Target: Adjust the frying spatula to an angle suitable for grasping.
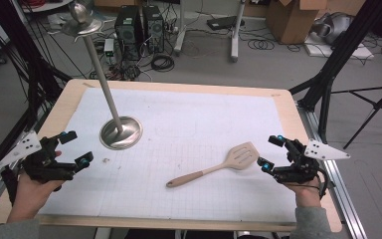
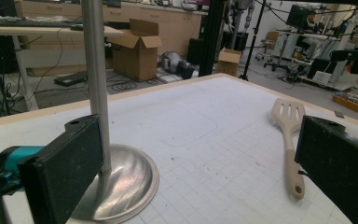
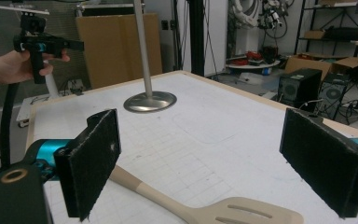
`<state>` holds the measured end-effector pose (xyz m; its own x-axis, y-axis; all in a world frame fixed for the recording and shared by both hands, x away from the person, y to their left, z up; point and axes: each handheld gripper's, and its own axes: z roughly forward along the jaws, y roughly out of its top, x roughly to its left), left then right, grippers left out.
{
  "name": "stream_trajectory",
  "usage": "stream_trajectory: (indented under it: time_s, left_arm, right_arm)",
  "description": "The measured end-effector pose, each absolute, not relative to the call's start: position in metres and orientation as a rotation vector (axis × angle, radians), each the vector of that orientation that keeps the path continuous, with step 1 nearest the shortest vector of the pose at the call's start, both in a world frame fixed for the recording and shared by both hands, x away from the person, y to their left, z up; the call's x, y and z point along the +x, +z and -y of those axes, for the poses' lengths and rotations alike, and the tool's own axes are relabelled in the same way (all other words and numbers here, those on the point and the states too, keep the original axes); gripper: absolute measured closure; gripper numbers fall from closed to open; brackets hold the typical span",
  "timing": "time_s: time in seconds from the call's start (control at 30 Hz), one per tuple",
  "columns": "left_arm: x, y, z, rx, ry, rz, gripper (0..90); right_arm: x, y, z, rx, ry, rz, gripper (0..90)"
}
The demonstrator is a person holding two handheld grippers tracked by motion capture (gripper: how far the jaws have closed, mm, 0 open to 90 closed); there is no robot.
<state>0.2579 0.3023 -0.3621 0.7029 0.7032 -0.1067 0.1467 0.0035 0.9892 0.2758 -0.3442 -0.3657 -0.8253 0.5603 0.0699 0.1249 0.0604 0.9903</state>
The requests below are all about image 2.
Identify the black speaker box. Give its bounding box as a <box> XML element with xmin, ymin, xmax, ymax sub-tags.
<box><xmin>186</xmin><ymin>37</ymin><xmax>205</xmax><ymax>66</ymax></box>

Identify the small cardboard box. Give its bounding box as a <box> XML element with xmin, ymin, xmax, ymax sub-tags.
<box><xmin>216</xmin><ymin>47</ymin><xmax>243</xmax><ymax>77</ymax></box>

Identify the white desk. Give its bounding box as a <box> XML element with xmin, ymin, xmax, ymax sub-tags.
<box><xmin>0</xmin><ymin>21</ymin><xmax>125</xmax><ymax>112</ymax></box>

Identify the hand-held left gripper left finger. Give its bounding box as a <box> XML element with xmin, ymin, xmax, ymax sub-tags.
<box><xmin>18</xmin><ymin>114</ymin><xmax>105</xmax><ymax>224</ymax></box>

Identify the black monitor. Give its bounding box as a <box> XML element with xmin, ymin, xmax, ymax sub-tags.
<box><xmin>285</xmin><ymin>4</ymin><xmax>315</xmax><ymax>30</ymax></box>

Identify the grey bag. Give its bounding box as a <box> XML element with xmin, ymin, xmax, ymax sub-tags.
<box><xmin>158</xmin><ymin>50</ymin><xmax>187</xmax><ymax>75</ymax></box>

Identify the black tripod stand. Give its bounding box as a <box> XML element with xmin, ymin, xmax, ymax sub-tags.
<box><xmin>239</xmin><ymin>0</ymin><xmax>268</xmax><ymax>81</ymax></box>

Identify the beige cabinet row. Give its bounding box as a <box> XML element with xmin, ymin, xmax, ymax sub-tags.
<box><xmin>15</xmin><ymin>0</ymin><xmax>208</xmax><ymax>77</ymax></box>

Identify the large open cardboard box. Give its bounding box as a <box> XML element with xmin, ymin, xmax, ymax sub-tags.
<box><xmin>106</xmin><ymin>18</ymin><xmax>164</xmax><ymax>82</ymax></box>

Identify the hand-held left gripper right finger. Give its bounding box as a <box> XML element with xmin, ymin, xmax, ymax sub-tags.
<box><xmin>294</xmin><ymin>115</ymin><xmax>358</xmax><ymax>224</ymax></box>

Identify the black square post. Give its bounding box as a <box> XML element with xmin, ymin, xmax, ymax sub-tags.
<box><xmin>198</xmin><ymin>0</ymin><xmax>227</xmax><ymax>77</ymax></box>

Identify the beige slotted spatula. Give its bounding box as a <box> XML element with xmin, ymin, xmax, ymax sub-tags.
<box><xmin>270</xmin><ymin>97</ymin><xmax>307</xmax><ymax>201</ymax></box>

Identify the yellow tray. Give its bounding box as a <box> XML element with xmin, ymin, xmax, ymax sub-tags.
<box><xmin>332</xmin><ymin>92</ymin><xmax>358</xmax><ymax>114</ymax></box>

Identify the flat black device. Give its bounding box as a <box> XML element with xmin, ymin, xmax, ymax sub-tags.
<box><xmin>53</xmin><ymin>71</ymin><xmax>89</xmax><ymax>88</ymax></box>

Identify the office chair base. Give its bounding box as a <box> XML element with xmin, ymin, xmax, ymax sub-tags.
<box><xmin>263</xmin><ymin>50</ymin><xmax>293</xmax><ymax>74</ymax></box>

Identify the silver metal stand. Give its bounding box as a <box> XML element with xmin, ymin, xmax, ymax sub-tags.
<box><xmin>69</xmin><ymin>0</ymin><xmax>161</xmax><ymax>224</ymax></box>

